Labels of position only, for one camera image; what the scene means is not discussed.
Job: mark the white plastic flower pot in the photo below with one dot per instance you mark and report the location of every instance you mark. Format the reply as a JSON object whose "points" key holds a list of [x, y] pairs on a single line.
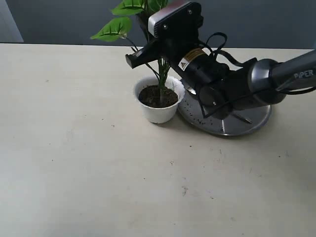
{"points": [[158, 108]]}

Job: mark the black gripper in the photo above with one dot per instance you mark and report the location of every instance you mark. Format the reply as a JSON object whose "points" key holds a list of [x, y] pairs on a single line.
{"points": [[192, 59]]}

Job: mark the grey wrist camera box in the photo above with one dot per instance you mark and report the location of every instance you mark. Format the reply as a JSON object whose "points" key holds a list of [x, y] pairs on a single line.
{"points": [[177, 19]]}

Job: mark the small metal spoon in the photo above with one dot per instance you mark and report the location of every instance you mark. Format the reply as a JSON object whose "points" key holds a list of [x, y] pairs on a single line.
{"points": [[193, 93]]}

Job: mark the round stainless steel plate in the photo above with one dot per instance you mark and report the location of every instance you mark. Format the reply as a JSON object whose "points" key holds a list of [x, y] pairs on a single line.
{"points": [[230, 126]]}

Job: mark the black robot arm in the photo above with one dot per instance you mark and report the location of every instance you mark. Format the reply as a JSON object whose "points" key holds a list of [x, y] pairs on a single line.
{"points": [[221, 83]]}

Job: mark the artificial red flower plant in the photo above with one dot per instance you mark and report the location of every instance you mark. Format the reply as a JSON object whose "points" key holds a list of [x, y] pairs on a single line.
{"points": [[119, 27]]}

